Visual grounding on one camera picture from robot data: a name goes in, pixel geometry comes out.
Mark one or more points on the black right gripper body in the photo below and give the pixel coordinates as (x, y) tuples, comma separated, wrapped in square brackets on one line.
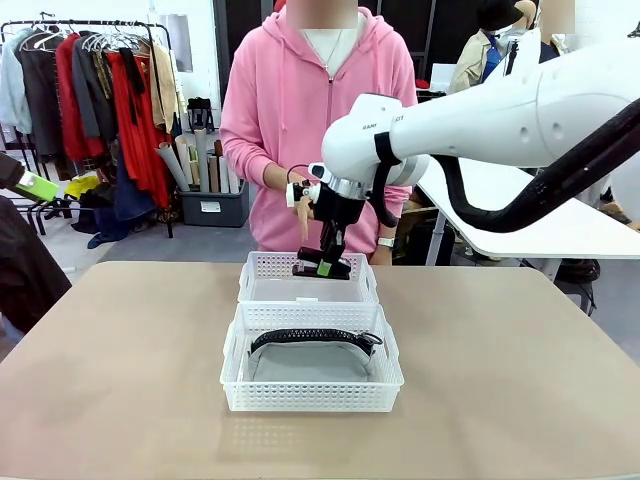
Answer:
[(337, 207)]

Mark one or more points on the grey pouch with black zipper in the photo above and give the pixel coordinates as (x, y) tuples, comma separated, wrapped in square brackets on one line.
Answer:
[(310, 367)]

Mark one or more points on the light green box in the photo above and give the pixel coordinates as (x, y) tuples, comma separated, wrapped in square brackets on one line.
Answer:
[(37, 186)]

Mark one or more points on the person's left forearm pink sleeve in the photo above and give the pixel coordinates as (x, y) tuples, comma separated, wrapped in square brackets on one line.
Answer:
[(397, 210)]

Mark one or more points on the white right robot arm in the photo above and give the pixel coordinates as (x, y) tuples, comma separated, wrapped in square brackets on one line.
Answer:
[(475, 120)]

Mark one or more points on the person's left hand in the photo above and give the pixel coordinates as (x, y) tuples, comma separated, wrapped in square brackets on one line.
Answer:
[(384, 256)]

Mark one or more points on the silver wristwatch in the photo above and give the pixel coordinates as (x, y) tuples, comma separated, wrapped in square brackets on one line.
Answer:
[(386, 242)]

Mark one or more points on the white rectangular sticker label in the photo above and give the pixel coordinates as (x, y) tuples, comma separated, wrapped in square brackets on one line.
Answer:
[(307, 300)]

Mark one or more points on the white perforated plastic basket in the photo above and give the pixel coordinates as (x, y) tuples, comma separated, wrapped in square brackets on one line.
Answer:
[(270, 265), (310, 400)]

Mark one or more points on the person in pink hoodie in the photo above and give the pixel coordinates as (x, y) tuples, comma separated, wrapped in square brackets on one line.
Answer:
[(280, 100)]

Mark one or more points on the brown cardboard tube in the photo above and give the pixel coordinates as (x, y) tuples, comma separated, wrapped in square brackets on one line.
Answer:
[(215, 175)]

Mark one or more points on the grey storage bin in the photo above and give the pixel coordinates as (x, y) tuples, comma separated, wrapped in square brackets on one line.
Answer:
[(210, 207)]

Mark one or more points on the tall light grey tube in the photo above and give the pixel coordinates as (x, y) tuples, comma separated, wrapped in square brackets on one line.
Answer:
[(202, 160)]

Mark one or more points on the cream paper roll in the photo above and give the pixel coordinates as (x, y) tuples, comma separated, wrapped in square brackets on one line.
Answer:
[(189, 167)]

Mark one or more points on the grey paper roll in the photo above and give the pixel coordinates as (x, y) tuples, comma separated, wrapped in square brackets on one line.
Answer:
[(172, 165)]

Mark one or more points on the white background table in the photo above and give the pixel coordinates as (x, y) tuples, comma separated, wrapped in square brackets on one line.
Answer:
[(525, 235)]

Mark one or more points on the mannequin in beige trench coat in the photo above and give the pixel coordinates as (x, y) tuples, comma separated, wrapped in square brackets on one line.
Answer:
[(472, 65)]

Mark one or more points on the navy blue garment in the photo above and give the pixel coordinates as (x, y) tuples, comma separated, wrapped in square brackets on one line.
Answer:
[(130, 210)]

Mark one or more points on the long red dress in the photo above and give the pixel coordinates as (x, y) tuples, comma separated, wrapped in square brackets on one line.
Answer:
[(135, 150)]

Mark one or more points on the beige garment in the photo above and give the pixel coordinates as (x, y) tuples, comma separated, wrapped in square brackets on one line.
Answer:
[(160, 90)]

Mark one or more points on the white rectangular board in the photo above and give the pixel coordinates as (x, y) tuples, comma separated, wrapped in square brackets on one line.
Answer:
[(181, 42)]

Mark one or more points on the black tripod stand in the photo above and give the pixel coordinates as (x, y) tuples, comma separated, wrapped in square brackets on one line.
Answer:
[(510, 57)]

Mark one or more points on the black scarf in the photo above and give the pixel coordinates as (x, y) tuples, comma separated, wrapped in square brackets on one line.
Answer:
[(132, 75)]

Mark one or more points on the white lab coat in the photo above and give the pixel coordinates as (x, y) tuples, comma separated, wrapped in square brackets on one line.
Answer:
[(525, 47)]

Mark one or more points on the yellow cloth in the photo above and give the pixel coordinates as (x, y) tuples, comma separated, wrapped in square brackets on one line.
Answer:
[(82, 186)]

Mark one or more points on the mannequin in navy coat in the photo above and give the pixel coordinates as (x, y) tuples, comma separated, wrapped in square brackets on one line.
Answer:
[(552, 50)]

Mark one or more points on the dark grey garment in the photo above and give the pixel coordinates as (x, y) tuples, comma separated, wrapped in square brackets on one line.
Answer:
[(87, 90)]

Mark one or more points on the red jacket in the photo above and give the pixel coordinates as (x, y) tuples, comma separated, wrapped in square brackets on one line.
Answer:
[(67, 100)]

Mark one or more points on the dark brown garment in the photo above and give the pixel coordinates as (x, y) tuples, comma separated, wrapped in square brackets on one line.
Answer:
[(42, 100)]

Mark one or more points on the black clothes rack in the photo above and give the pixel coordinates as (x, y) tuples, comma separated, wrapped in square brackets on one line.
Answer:
[(65, 22)]

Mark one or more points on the light blue-grey garment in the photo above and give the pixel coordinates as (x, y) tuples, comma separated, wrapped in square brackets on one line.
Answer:
[(12, 85)]

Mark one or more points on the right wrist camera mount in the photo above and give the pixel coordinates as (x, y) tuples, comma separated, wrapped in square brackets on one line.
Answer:
[(290, 195)]

